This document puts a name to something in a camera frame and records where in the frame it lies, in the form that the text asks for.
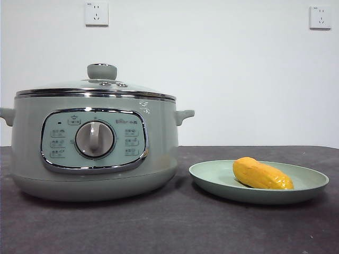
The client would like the glass lid with green knob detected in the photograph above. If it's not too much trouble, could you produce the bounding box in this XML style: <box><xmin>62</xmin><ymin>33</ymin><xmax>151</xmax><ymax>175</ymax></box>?
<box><xmin>15</xmin><ymin>63</ymin><xmax>177</xmax><ymax>102</ymax></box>

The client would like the yellow corn cob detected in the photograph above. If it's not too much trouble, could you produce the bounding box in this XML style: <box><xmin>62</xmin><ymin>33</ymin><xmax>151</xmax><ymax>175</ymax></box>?
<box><xmin>232</xmin><ymin>157</ymin><xmax>295</xmax><ymax>191</ymax></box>

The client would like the pale green electric steamer pot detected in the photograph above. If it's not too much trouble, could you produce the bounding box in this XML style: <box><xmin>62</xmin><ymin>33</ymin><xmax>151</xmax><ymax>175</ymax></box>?
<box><xmin>0</xmin><ymin>96</ymin><xmax>196</xmax><ymax>203</ymax></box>

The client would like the pale green round plate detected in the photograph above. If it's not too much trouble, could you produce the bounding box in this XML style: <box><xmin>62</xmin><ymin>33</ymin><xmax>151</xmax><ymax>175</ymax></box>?
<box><xmin>188</xmin><ymin>159</ymin><xmax>330</xmax><ymax>205</ymax></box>

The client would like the white wall socket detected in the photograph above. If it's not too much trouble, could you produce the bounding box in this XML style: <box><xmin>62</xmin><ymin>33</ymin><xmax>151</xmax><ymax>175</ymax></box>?
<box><xmin>84</xmin><ymin>2</ymin><xmax>109</xmax><ymax>27</ymax></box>
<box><xmin>309</xmin><ymin>5</ymin><xmax>332</xmax><ymax>31</ymax></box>

